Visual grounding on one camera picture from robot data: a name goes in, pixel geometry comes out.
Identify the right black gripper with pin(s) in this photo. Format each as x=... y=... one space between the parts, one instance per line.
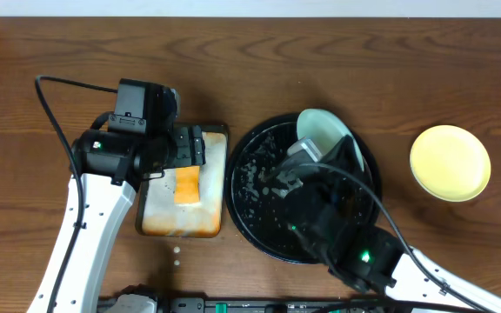
x=350 y=162

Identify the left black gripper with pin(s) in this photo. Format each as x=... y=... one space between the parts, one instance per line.
x=190 y=145

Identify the light blue plate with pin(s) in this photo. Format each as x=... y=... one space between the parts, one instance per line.
x=325 y=130

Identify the orange sponge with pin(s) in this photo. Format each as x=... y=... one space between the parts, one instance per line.
x=187 y=185

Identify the yellow plate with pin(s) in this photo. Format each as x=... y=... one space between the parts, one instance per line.
x=450 y=163

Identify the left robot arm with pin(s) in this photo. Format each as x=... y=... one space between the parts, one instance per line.
x=102 y=189

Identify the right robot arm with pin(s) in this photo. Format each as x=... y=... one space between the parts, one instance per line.
x=384 y=262

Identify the black round tray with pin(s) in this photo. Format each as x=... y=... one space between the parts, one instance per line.
x=260 y=206

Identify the black rectangular soapy tray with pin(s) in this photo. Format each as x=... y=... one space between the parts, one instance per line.
x=159 y=214

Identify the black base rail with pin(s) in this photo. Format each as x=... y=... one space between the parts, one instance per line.
x=200 y=305

